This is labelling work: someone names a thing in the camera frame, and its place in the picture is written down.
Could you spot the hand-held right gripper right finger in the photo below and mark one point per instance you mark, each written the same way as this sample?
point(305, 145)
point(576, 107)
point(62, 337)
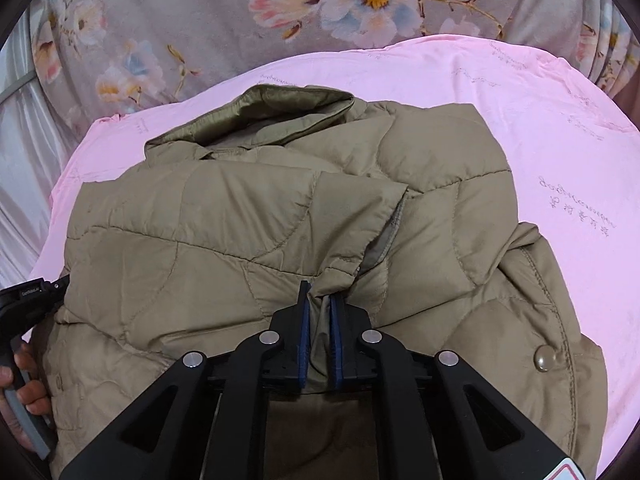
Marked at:
point(336, 342)

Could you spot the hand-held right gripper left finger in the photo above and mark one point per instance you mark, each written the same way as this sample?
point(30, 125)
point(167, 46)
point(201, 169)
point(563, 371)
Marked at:
point(302, 332)

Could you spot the khaki quilted jacket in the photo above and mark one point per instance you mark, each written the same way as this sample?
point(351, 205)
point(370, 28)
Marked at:
point(260, 220)

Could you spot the person's left hand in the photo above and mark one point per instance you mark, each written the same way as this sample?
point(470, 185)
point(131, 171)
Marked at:
point(27, 392)

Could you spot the white satin cloth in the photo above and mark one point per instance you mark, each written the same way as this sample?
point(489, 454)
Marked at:
point(30, 160)

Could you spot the grey metal bar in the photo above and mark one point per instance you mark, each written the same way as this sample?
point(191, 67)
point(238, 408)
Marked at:
point(17, 91)

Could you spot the pink bed sheet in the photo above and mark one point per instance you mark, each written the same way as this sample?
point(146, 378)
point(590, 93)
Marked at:
point(525, 125)

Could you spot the grey floral blanket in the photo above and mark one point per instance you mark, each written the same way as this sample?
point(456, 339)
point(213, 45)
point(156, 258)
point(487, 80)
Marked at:
point(210, 20)

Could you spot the striped pastel cloth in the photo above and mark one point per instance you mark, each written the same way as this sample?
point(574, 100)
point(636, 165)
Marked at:
point(607, 45)

